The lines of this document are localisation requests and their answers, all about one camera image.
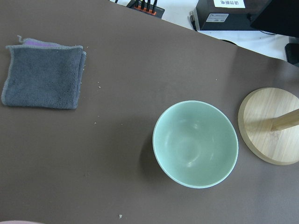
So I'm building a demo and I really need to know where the black power supply box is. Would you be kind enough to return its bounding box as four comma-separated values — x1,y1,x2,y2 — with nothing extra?
193,0,266,31

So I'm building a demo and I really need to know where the grey folded cloth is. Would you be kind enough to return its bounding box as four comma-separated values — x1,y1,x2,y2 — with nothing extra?
1,37,86,109

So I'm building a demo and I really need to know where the pink bowl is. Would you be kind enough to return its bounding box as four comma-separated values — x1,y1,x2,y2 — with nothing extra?
0,220,41,224

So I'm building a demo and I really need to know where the black orange power strip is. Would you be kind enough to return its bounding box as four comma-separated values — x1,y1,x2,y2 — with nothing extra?
126,0,165,19

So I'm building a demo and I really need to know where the mint green bowl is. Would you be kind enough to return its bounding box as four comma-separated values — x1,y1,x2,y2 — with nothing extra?
152,100,238,189

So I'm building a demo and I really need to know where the wooden cup tree stand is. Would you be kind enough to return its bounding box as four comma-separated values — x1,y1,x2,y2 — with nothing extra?
238,87,299,165

